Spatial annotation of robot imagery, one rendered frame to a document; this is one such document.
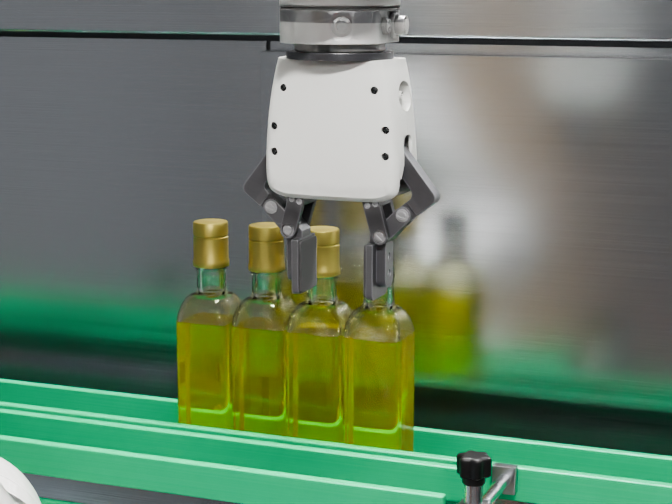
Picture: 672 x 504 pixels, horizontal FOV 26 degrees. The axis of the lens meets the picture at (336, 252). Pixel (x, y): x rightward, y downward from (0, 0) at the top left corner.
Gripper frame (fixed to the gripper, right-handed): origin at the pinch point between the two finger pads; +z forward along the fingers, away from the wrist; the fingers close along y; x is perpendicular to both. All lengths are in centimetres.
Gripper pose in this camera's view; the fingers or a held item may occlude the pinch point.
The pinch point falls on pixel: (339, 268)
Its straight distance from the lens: 104.3
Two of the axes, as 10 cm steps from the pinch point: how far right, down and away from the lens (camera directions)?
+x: -3.6, 1.7, -9.2
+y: -9.3, -0.7, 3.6
